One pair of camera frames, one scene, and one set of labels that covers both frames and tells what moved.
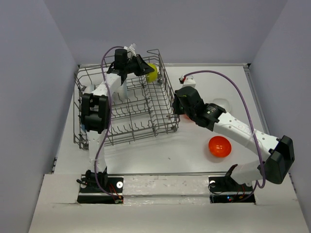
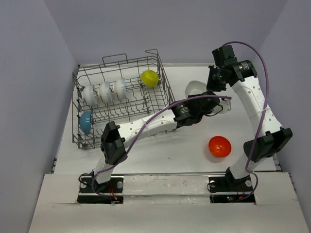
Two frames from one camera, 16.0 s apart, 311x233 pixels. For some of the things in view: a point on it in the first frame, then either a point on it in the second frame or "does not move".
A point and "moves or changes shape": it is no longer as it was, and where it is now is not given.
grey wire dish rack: [148, 109] does not move
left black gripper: [142, 68] → [210, 111]
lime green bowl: [152, 76] moves or changes shape
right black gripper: [175, 104] → [211, 85]
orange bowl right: [219, 146] does not move
